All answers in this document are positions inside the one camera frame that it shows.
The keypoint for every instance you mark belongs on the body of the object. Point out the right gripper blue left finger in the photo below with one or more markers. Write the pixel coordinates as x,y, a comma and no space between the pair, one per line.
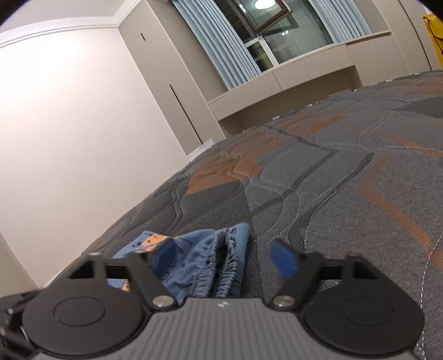
145,270

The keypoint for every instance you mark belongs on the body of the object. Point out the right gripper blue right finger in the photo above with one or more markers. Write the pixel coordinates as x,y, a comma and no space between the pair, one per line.
299,270

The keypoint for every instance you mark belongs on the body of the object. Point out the blue orange printed pants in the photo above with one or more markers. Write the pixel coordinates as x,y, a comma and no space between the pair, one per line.
208,263

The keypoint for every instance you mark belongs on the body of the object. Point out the grey orange quilted mattress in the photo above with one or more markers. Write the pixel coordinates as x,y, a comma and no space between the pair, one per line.
358,173

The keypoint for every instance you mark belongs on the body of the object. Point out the beige built-in wardrobe unit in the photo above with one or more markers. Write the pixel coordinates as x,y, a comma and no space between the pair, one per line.
197,104

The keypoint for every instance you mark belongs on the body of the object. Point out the brown framed open window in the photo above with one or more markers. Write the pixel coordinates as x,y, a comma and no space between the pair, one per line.
276,31

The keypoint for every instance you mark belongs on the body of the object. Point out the left light blue curtain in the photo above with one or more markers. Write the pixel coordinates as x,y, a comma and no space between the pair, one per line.
221,43

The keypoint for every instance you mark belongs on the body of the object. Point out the light blue curtain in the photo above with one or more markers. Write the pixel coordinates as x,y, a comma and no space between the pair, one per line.
342,19
221,43

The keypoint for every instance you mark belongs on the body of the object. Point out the right light blue curtain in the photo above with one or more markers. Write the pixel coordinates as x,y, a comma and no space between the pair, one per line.
342,19

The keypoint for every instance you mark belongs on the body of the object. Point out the yellow shopping bag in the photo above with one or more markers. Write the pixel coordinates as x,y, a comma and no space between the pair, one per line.
434,26

